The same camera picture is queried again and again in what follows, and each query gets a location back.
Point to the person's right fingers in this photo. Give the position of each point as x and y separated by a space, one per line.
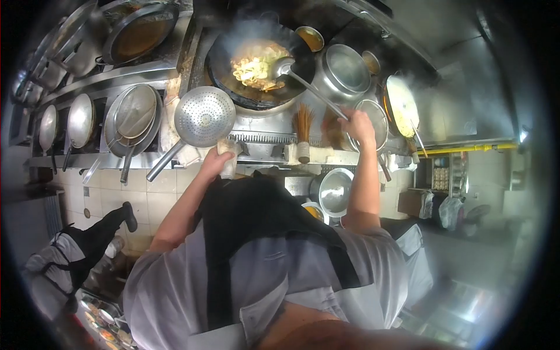
346 121

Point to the white bowl with orange sauce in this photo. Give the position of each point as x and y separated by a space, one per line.
315 212

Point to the black wok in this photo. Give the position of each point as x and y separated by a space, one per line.
218 65

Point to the large steel pot with lid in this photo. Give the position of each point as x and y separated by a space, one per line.
76 43

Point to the perforated steel skimmer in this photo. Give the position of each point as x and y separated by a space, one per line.
204 116

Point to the person's right hand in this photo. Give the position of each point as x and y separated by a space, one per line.
359 129

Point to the person's body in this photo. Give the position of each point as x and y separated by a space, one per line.
262 271

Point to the hanging steel ladle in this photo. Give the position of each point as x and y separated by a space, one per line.
48 127
81 120

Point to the white cloth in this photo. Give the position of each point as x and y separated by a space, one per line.
228 148

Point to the empty steel pot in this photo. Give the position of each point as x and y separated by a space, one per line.
334 192

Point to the wok with pale noodles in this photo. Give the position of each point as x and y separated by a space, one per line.
400 105

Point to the plastic bags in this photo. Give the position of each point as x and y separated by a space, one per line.
450 212

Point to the stir-fried noodles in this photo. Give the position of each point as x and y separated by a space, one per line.
251 68

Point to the person's left hand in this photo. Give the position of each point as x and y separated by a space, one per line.
214 165

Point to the stack of hanging steel strainers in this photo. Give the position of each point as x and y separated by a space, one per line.
133 118

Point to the small steel bowl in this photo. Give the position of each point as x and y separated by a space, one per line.
371 62

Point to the steel bowl with orange sauce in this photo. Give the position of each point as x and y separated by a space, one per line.
309 38

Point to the steel shelf with containers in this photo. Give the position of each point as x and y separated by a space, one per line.
439 177

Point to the large pan with brown sauce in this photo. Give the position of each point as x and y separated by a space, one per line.
140 33

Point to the long steel ladle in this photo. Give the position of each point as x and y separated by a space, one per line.
302 82

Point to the dark bamboo wok brush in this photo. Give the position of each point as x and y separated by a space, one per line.
331 129

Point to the tray of small dishes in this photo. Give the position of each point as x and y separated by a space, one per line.
103 323

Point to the person's left fingers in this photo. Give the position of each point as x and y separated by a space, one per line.
224 158

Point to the yellow gas pipe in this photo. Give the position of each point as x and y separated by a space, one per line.
468 148

